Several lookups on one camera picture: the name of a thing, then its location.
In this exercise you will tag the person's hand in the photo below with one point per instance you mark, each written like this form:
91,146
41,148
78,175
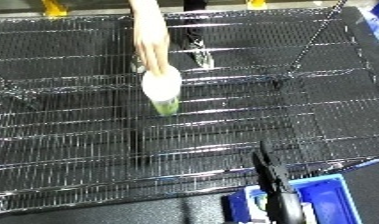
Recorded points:
151,50

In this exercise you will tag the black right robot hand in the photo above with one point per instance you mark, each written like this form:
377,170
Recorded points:
280,186

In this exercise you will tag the white paper cup green band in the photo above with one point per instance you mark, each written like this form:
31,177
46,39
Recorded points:
161,85

